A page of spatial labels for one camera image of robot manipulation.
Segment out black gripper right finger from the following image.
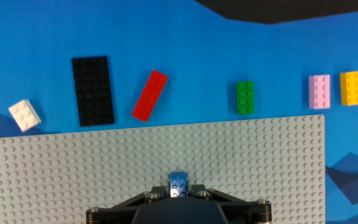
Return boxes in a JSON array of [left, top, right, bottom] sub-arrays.
[[187, 184, 272, 224]]

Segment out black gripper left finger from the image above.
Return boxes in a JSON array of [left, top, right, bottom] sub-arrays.
[[85, 185, 170, 224]]

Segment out blue Lego brick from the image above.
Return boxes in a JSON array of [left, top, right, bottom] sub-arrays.
[[168, 171, 189, 198]]

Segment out green Lego brick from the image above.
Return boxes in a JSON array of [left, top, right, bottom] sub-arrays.
[[235, 80, 255, 115]]

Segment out grey Lego baseplate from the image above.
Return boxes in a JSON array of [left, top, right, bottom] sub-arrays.
[[0, 114, 326, 224]]

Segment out red Lego plate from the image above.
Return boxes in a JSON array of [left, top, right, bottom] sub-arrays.
[[131, 69, 169, 123]]

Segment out black Lego plate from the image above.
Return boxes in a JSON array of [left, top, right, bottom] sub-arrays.
[[71, 55, 116, 128]]

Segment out white Lego brick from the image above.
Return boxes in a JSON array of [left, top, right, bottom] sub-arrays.
[[7, 99, 42, 133]]

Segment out light pink Lego brick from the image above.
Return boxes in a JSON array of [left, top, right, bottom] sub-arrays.
[[308, 74, 331, 110]]

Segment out yellow Lego brick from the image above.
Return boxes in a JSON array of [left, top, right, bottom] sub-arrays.
[[339, 70, 358, 106]]

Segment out blue mountain print cloth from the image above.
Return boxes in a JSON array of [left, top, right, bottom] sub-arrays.
[[0, 0, 358, 224]]

